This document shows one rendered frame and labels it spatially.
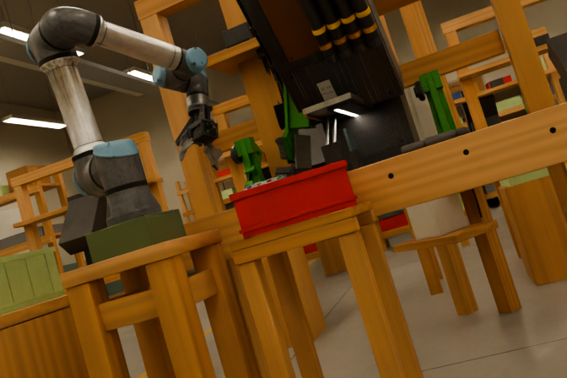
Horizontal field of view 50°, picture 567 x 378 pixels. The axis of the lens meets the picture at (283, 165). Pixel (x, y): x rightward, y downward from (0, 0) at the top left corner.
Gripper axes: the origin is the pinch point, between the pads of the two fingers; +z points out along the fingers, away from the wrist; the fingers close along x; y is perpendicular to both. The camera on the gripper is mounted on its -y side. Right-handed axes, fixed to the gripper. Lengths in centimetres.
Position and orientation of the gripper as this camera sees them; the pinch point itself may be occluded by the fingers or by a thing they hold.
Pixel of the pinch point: (198, 167)
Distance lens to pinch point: 201.6
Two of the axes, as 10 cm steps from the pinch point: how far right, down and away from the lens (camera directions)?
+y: 7.0, -3.5, -6.2
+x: 7.0, 2.0, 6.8
